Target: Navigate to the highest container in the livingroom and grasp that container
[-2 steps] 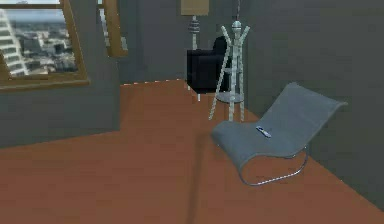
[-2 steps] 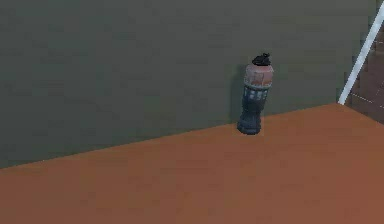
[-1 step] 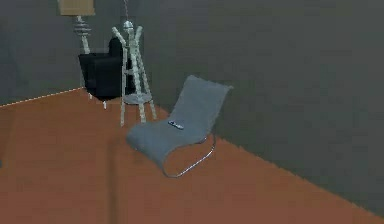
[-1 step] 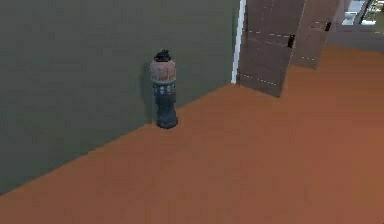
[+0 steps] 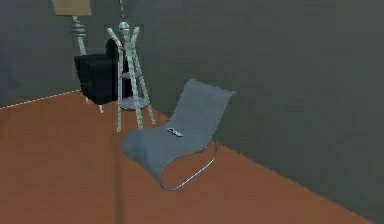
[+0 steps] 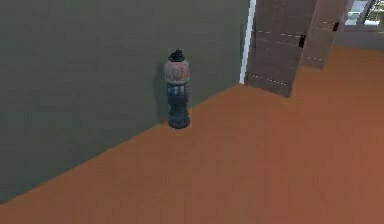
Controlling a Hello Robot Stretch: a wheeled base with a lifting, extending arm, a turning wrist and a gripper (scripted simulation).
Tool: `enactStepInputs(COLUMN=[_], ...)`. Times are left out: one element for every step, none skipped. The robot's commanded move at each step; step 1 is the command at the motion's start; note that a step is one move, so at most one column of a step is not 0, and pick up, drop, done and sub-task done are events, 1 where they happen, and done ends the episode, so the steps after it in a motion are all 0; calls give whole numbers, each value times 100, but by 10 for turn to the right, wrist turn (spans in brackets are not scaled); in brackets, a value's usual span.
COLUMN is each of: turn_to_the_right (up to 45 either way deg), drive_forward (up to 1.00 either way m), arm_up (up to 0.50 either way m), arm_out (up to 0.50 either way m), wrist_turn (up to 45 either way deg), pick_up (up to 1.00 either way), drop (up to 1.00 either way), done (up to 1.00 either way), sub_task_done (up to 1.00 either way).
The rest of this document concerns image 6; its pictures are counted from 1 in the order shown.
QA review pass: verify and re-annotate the window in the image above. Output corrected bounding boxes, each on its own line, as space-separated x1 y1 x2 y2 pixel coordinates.
344 0 384 27

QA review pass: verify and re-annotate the white door frame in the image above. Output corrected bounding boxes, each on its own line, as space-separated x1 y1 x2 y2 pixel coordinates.
238 0 257 85

